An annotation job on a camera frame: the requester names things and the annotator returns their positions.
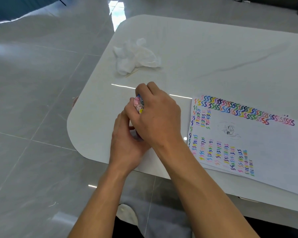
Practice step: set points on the person's left hand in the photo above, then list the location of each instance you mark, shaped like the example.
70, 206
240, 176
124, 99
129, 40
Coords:
126, 148

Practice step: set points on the bunch of white markers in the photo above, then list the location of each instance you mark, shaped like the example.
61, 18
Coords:
138, 105

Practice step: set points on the blue curtain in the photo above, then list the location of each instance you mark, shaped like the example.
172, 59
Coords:
15, 7

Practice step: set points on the black trousers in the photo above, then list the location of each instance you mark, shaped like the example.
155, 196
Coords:
124, 231

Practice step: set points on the person's right forearm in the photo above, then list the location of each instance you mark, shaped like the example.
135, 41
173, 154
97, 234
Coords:
201, 195

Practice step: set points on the person's right hand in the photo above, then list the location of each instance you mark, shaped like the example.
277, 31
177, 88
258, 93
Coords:
161, 118

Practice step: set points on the crumpled white tissue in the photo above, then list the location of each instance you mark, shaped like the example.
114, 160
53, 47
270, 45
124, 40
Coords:
134, 56

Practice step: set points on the person's left forearm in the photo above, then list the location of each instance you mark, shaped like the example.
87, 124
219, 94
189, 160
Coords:
99, 208

